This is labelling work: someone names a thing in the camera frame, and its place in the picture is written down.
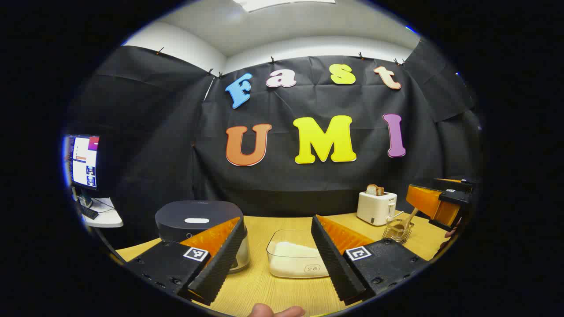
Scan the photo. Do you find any computer monitor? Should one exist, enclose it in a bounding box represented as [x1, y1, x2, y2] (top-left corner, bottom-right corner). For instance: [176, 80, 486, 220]
[65, 134, 101, 207]

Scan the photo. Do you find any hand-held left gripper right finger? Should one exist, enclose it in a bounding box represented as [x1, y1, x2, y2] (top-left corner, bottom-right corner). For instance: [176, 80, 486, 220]
[311, 214, 430, 304]

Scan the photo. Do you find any wooden spoon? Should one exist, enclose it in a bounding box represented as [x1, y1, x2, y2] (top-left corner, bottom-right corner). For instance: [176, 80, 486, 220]
[392, 208, 419, 234]

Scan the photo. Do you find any black silver rice cooker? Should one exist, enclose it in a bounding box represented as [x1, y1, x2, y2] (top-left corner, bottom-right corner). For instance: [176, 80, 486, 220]
[155, 200, 251, 273]

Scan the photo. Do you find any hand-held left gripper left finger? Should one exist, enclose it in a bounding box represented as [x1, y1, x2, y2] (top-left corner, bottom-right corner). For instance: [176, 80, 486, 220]
[126, 216, 247, 306]

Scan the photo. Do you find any white toaster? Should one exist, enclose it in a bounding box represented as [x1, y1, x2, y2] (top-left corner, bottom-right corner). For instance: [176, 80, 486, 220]
[356, 191, 397, 226]

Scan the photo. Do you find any white side table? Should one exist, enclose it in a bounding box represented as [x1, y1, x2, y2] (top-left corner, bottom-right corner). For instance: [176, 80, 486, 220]
[75, 197, 124, 228]

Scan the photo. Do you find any black backdrop cloth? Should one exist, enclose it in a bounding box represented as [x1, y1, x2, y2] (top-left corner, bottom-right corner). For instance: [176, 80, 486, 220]
[66, 40, 483, 247]

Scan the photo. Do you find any clear plastic container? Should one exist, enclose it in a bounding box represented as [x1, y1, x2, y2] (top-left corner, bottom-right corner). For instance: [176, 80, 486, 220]
[266, 229, 331, 279]

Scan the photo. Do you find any ceiling light panel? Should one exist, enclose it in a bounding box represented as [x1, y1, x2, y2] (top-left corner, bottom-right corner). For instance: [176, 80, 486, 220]
[233, 0, 336, 12]

